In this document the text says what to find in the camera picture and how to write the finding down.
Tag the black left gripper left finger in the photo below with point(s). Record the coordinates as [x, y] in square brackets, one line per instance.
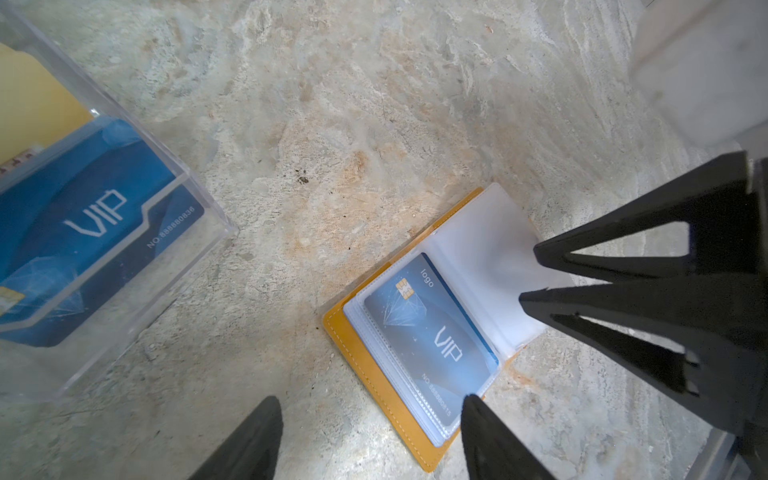
[251, 451]

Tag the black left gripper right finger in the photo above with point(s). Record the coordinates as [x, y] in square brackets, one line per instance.
[491, 449]

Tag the yellow leather card holder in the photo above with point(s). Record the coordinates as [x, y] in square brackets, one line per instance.
[483, 248]

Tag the blue VIP card in holder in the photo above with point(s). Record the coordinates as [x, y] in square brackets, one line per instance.
[432, 338]

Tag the blue card in stand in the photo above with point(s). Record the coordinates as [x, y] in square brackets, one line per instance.
[101, 207]

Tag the beige card in stand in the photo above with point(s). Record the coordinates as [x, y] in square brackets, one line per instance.
[36, 109]

